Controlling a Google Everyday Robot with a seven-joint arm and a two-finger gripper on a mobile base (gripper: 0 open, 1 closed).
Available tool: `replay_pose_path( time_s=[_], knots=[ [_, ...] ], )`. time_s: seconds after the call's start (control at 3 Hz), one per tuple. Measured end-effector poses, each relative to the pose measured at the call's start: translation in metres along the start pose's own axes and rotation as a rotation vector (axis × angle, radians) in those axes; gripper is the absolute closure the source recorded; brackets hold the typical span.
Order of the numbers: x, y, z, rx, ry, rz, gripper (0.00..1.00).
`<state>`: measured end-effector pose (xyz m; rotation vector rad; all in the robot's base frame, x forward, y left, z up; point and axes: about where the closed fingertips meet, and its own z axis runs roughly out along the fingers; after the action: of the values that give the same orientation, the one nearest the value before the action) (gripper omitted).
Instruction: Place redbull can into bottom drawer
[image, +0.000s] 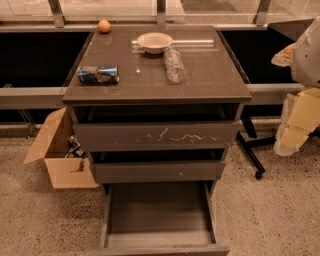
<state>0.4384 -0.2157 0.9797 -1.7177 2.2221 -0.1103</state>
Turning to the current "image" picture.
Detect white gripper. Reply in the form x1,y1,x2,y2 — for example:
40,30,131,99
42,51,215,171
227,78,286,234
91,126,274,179
271,16,320,156

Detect blue silver redbull can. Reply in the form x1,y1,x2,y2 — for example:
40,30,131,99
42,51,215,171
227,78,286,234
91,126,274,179
76,66,120,84

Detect grey drawer cabinet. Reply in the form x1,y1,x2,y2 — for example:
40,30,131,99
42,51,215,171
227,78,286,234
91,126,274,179
61,24,253,256

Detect grey top drawer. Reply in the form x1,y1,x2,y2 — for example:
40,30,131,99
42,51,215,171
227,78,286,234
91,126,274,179
73,121,240,152

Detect grey middle drawer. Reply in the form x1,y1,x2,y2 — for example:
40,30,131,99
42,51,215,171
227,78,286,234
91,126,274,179
90,160,225,184

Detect grey open bottom drawer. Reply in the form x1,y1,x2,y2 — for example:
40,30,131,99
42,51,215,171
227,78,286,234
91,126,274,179
92,181,229,256

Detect dark side table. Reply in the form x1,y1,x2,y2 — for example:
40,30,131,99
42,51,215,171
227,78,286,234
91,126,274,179
267,19,313,41

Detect black rolling stand base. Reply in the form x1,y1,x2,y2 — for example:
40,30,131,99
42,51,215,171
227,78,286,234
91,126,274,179
235,116,320,180

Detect clear plastic bottle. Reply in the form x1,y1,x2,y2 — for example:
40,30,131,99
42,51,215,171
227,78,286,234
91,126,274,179
164,47,186,83

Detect white bowl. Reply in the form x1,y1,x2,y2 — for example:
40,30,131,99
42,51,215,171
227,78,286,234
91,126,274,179
137,32,173,54

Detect orange fruit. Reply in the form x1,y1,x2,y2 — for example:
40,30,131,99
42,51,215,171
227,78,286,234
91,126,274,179
98,20,111,33

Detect items inside cardboard box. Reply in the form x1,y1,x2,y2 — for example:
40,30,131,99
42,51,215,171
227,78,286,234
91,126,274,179
65,135,86,158

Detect open cardboard box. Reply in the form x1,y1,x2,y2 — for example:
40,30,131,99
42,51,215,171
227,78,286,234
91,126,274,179
24,107,98,189

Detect metal window railing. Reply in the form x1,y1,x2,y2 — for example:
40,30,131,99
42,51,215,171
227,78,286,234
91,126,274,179
0,0,320,32

